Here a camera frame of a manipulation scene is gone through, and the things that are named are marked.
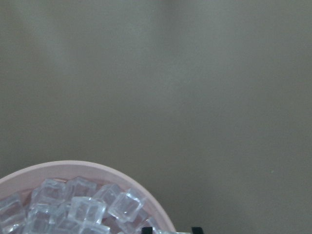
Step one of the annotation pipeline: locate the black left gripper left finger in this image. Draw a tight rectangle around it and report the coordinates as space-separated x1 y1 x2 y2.
141 227 153 234

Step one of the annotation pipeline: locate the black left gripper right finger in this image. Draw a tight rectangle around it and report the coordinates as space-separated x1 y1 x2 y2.
191 227 203 234

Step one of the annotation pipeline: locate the clear ice cubes pile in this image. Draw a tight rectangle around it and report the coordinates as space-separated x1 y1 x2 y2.
0 175 193 234

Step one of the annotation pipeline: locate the pink bowl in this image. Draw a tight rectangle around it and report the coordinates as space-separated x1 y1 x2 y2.
0 160 176 232

